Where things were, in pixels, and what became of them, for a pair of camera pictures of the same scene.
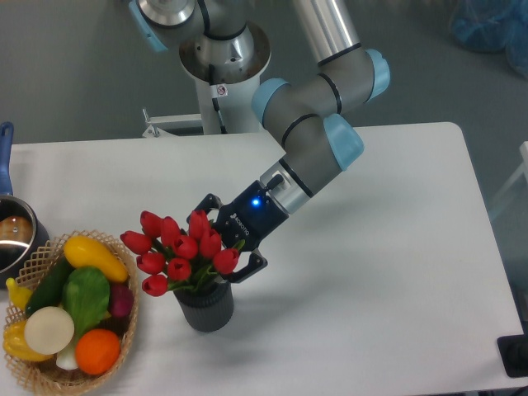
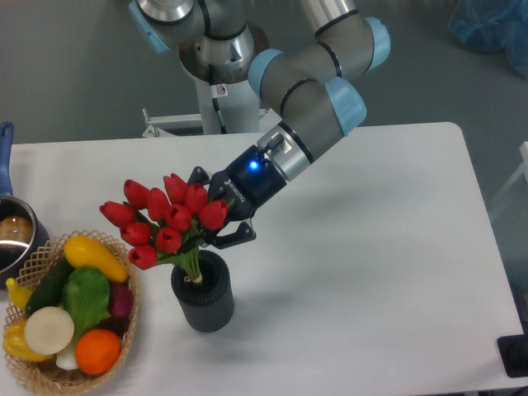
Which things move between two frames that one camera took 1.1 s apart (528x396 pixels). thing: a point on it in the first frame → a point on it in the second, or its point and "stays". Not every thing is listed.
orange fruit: x=96 y=351 stays
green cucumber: x=49 y=289 stays
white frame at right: x=522 y=170 stays
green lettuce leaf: x=86 y=295 stays
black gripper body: x=252 y=216 → x=252 y=181
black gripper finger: x=210 y=201 → x=199 y=176
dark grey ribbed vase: x=209 y=308 stays
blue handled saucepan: x=22 y=233 stays
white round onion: x=49 y=331 stays
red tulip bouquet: x=175 y=259 → x=166 y=226
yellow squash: x=82 y=252 stays
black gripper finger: x=256 y=262 → x=244 y=233
